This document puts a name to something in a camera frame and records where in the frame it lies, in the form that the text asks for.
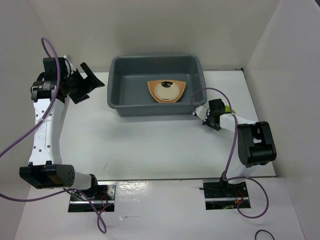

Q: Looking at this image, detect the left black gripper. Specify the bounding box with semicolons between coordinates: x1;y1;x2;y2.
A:
62;62;105;104

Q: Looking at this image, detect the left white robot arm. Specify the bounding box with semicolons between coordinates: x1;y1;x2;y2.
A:
19;57;104;200

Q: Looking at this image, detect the black cable loop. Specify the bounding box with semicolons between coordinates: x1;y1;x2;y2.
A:
255;229;276;240

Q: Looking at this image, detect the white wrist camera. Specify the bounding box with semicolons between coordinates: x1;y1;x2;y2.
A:
192;106;208;122
63;54;76;75

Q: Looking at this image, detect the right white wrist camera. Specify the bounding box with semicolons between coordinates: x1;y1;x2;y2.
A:
192;106;208;122

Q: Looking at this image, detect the grey plastic bin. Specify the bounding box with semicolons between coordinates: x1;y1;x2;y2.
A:
107;53;207;117

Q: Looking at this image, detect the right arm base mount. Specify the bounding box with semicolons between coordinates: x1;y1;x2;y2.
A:
199;178;251;210

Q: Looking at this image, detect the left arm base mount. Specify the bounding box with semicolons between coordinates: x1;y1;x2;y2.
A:
68;181;117;213

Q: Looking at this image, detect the green plastic plate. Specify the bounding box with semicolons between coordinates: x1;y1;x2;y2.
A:
224;105;236;114

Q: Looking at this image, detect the woven bamboo fan-shaped basket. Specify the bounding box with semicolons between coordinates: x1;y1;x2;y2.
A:
147;79;186;103

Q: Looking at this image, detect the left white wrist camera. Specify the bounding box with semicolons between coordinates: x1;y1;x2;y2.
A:
63;54;76;75

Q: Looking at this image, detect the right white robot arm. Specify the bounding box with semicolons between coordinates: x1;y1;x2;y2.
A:
194;99;277;197

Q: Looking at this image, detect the cream ceramic plate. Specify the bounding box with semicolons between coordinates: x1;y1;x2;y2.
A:
154;81;180;102

